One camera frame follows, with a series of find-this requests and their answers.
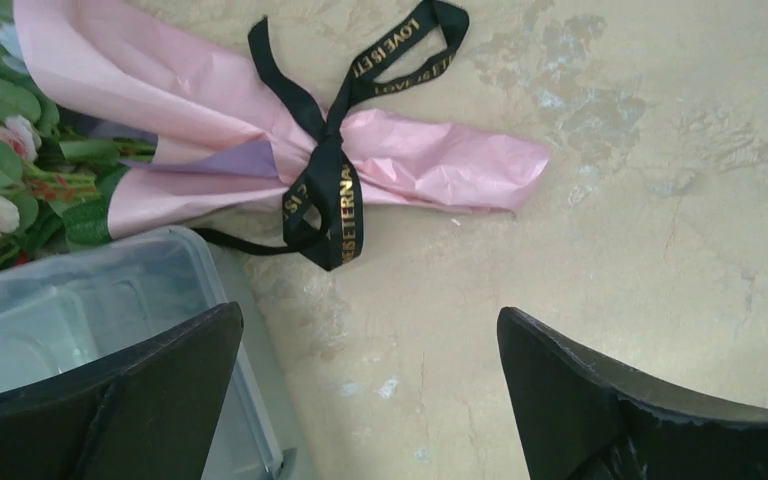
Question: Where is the clear plastic storage box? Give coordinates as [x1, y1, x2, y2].
[0, 227, 298, 479]

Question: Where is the pink wrapping paper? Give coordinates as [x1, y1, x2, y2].
[13, 1, 549, 238]

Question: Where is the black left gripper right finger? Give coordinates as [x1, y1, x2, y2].
[497, 307, 768, 480]

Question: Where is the black ribbon gold lettering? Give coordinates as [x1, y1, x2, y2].
[196, 0, 470, 271]

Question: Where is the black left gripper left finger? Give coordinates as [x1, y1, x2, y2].
[0, 302, 244, 480]

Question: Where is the artificial flower bouquet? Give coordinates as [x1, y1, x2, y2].
[0, 1, 156, 270]

